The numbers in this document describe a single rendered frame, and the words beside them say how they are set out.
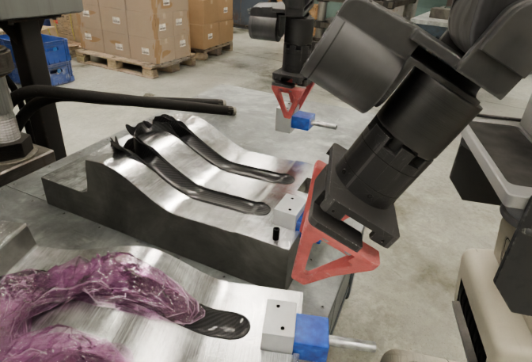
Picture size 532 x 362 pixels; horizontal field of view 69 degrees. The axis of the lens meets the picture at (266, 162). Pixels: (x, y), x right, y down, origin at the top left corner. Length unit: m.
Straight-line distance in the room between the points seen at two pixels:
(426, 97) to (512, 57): 0.06
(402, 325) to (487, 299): 1.03
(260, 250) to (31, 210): 0.47
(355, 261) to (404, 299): 1.51
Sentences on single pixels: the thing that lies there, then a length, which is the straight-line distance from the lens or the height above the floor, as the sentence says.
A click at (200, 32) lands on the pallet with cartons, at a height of 0.36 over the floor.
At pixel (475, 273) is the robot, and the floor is 0.80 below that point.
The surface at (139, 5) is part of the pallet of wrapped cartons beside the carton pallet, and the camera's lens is 4.54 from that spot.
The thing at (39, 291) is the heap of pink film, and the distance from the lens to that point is 0.53.
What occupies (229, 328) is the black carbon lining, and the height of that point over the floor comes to 0.85.
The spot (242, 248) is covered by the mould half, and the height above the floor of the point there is 0.86.
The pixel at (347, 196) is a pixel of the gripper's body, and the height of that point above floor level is 1.09.
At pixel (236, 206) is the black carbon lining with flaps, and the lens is 0.64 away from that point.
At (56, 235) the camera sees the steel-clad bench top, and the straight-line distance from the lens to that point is 0.77.
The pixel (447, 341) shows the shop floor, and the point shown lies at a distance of 1.76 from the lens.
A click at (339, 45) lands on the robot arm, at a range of 0.28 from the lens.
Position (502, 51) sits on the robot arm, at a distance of 0.27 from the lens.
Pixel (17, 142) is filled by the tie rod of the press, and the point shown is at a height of 0.83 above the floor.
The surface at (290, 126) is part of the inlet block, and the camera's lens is 0.84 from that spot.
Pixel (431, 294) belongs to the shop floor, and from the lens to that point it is 1.91.
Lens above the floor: 1.25
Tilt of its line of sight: 28 degrees down
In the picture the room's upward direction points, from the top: 4 degrees clockwise
